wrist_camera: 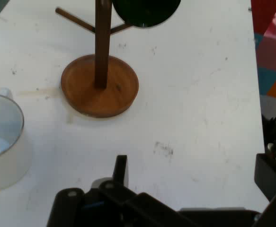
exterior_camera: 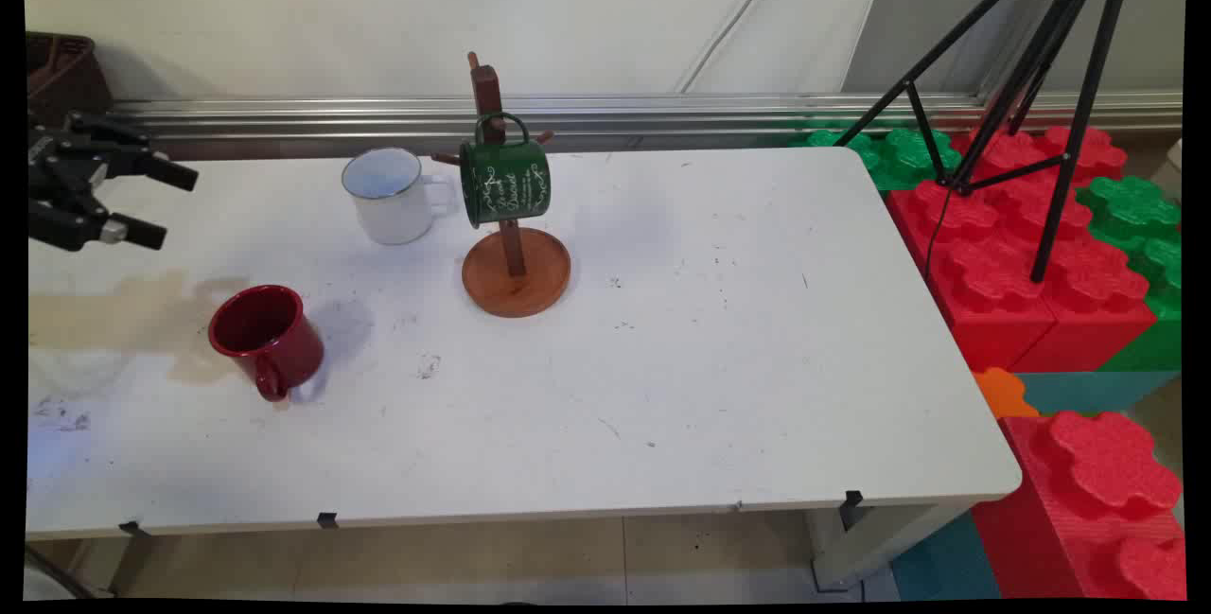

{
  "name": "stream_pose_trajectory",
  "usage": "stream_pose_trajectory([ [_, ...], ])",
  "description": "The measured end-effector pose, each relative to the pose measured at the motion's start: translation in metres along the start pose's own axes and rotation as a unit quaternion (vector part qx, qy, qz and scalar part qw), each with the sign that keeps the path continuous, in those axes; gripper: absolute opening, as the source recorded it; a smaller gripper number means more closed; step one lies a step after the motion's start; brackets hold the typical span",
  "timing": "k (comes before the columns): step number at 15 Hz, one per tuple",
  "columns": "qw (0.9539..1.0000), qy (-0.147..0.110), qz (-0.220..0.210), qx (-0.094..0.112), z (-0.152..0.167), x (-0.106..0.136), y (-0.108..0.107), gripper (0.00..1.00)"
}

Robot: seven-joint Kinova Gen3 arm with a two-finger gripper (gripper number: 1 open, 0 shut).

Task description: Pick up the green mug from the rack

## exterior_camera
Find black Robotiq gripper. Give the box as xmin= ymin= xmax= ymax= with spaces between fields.
xmin=26 ymin=113 xmax=200 ymax=253

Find green enamel mug white lettering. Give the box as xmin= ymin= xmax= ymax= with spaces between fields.
xmin=460 ymin=112 xmax=553 ymax=229

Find dark red ceramic mug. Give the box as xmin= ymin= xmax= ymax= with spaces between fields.
xmin=208 ymin=285 xmax=325 ymax=403

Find brown wooden mug tree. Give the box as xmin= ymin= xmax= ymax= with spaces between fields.
xmin=430 ymin=51 xmax=572 ymax=319

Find flat green foam block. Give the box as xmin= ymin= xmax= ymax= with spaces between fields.
xmin=793 ymin=127 xmax=963 ymax=191

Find white table leg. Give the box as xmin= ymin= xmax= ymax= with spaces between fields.
xmin=807 ymin=500 xmax=975 ymax=594

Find large red foam block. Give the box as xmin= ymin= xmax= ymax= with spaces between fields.
xmin=887 ymin=126 xmax=1157 ymax=375

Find orange foam piece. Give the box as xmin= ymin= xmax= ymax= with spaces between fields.
xmin=973 ymin=367 xmax=1039 ymax=421

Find teal foam block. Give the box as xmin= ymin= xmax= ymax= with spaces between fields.
xmin=889 ymin=510 xmax=1004 ymax=602
xmin=1015 ymin=370 xmax=1181 ymax=417

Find black tripod stand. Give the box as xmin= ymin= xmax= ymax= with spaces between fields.
xmin=833 ymin=0 xmax=1141 ymax=285

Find tall green foam block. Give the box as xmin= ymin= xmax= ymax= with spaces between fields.
xmin=1077 ymin=176 xmax=1184 ymax=374

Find red foam floor tiles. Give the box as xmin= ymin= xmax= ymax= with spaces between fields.
xmin=972 ymin=410 xmax=1188 ymax=602

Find aluminium rail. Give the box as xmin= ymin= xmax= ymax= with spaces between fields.
xmin=106 ymin=93 xmax=1184 ymax=138

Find thin black tripod cable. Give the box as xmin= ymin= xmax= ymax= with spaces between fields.
xmin=921 ymin=181 xmax=951 ymax=280

